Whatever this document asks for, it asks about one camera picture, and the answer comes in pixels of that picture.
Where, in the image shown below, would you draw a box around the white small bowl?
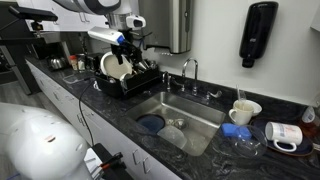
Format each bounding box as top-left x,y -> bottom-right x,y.
249,101 -> 262,116

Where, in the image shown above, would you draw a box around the clear soap bottle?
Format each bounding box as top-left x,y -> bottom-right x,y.
301,106 -> 320,134

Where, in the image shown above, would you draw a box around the clear plastic container in sink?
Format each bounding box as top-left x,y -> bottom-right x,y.
157,126 -> 187,149

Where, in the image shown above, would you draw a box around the chrome side sprayer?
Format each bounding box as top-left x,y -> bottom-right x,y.
162,71 -> 171,91

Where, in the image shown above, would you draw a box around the black device with red pen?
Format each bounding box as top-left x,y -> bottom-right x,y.
84,143 -> 133,180

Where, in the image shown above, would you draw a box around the white lower cabinets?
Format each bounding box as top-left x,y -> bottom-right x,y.
27,62 -> 181,180

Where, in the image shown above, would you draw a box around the stainless steel sink basin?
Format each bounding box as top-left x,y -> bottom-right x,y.
127,92 -> 226,156

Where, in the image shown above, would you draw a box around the dark blue plate in sink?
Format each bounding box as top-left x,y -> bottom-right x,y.
137,114 -> 165,134

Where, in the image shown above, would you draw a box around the chrome gooseneck faucet spout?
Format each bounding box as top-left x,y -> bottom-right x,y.
181,57 -> 200,96

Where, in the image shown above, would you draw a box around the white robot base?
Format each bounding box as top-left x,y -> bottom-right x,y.
0,103 -> 92,180

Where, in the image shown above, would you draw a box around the steel paper towel dispenser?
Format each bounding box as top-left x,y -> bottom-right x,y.
138,0 -> 193,54

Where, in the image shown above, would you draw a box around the black dish drying rack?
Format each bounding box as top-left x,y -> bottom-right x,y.
95,68 -> 160,98

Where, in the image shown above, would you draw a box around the spice jar red lid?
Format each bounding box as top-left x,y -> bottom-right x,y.
69,55 -> 78,71

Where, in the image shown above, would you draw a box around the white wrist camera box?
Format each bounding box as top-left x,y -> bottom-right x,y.
88,27 -> 125,46

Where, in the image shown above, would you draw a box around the blue sponge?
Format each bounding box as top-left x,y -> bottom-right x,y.
221,123 -> 252,140

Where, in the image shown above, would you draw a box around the white plate in rack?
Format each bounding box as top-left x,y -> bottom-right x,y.
100,52 -> 133,79

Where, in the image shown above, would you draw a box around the clear flat lid on counter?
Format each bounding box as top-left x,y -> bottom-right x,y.
63,74 -> 85,84

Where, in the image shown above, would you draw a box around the white mug lying sideways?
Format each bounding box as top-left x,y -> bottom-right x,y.
265,122 -> 303,152

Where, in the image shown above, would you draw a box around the dark blue plate on counter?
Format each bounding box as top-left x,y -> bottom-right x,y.
251,118 -> 313,156

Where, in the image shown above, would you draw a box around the cream ceramic mug upright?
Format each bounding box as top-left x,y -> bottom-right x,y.
229,100 -> 254,126

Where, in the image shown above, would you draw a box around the black cable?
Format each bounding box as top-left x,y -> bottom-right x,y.
77,77 -> 98,148

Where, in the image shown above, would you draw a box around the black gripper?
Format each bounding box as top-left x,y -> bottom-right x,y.
111,30 -> 142,65

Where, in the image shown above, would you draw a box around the clear glass bowl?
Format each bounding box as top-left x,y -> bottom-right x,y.
226,125 -> 267,158

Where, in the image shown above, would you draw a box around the chrome faucet handle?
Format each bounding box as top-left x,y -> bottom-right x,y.
171,77 -> 185,92
206,90 -> 222,100

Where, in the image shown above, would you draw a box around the black camera on stand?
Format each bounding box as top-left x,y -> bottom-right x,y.
9,6 -> 58,31

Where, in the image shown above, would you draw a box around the sink drain strainer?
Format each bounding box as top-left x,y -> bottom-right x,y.
171,119 -> 187,129

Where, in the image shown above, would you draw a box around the black wall soap dispenser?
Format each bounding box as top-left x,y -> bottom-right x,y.
239,1 -> 279,68

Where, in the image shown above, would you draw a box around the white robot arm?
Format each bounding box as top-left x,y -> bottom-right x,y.
53,0 -> 146,64

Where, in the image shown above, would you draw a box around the steel kettle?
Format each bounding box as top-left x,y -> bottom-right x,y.
49,57 -> 67,70

